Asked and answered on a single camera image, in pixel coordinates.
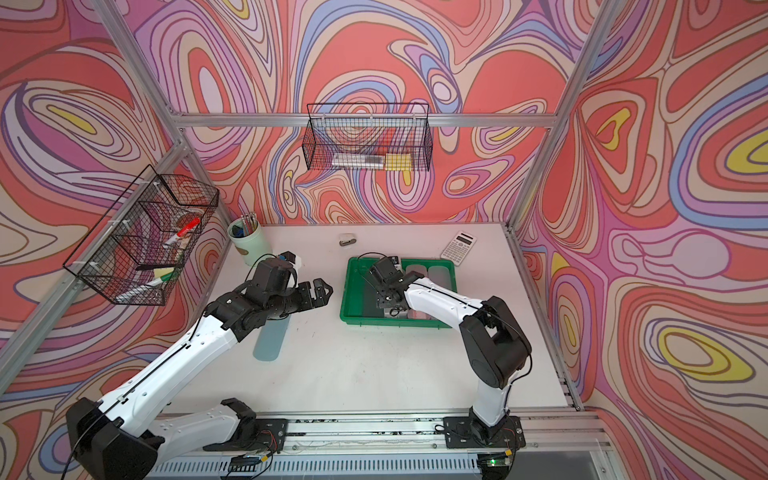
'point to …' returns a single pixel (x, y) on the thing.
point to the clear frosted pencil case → (401, 315)
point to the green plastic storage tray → (358, 296)
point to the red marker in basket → (188, 227)
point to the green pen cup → (249, 239)
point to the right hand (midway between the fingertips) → (395, 303)
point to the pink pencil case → (417, 315)
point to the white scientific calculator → (459, 247)
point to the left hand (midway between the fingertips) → (323, 293)
